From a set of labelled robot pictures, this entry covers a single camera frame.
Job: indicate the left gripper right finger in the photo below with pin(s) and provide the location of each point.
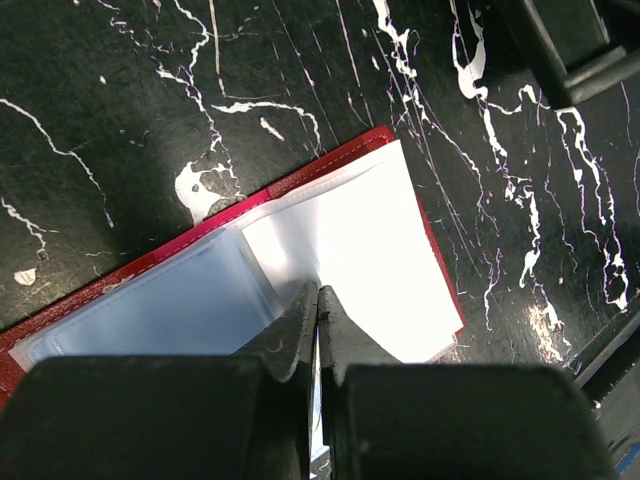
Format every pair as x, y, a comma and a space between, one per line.
342, 343

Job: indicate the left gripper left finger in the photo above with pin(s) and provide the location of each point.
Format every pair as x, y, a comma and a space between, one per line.
279, 435

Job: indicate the red leather card holder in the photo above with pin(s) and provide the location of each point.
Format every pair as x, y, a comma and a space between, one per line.
350, 220

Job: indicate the black card dispenser box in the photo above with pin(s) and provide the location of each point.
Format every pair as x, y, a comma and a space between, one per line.
575, 49

